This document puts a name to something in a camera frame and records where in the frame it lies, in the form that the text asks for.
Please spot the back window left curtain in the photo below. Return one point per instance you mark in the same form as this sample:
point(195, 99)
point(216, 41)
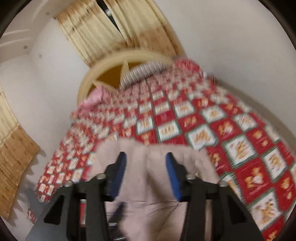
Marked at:
point(91, 32)

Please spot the side window beige curtain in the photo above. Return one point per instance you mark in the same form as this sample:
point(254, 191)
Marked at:
point(17, 152)

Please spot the cream arched headboard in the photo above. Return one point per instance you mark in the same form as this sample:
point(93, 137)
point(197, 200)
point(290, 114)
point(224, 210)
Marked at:
point(109, 70)

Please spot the pink folded blanket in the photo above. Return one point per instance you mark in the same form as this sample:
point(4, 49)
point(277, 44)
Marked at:
point(98, 95)

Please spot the striped pillow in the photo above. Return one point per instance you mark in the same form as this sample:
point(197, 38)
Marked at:
point(141, 72)

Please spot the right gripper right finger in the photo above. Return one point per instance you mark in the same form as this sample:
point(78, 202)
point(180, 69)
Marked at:
point(230, 218)

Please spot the beige quilted puffer jacket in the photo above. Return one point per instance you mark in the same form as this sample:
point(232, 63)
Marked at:
point(151, 210)

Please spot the back window right curtain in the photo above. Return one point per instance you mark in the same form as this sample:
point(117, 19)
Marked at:
point(144, 26)

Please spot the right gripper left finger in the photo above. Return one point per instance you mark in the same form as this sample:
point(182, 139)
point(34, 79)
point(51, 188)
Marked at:
point(77, 210)

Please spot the red teddy bear bedspread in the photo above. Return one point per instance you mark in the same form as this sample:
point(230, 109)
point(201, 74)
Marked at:
point(182, 106)

